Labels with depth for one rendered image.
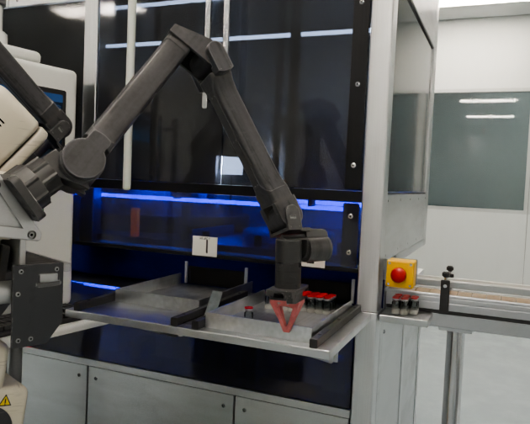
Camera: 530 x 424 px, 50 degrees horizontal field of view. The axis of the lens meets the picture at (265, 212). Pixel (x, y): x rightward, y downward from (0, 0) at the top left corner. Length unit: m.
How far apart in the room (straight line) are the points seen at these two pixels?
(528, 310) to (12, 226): 1.26
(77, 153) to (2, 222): 0.17
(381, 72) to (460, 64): 4.70
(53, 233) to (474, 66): 5.05
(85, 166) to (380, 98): 0.84
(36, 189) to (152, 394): 1.06
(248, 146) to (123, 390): 1.07
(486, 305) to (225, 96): 0.90
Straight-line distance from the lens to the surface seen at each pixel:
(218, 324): 1.35
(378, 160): 1.57
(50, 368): 2.20
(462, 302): 1.68
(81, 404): 2.15
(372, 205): 1.57
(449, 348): 1.75
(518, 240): 6.16
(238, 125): 1.24
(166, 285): 1.83
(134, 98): 1.17
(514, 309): 1.67
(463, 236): 6.16
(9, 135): 1.20
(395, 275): 1.54
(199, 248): 1.77
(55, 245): 1.91
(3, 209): 1.05
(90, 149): 1.08
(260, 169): 1.23
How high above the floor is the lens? 1.22
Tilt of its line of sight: 3 degrees down
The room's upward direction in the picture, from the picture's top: 3 degrees clockwise
